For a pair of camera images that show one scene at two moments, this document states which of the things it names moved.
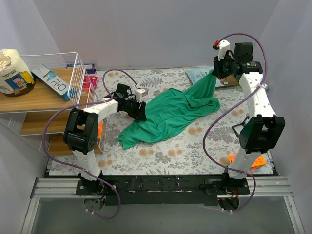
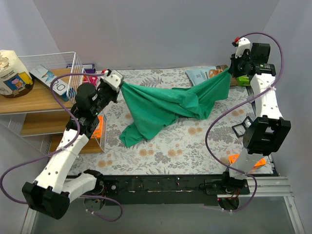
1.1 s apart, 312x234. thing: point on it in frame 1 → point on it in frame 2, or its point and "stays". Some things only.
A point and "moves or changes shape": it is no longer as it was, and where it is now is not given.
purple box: x=90 y=68 stays
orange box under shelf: x=99 y=132 stays
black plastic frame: x=243 y=124 stays
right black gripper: x=219 y=69 → x=235 y=67
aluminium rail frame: x=274 y=187 stays
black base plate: x=168 y=190 stays
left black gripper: x=140 y=110 → x=113 y=92
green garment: x=170 y=112 moves or changes shape
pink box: x=88 y=80 stays
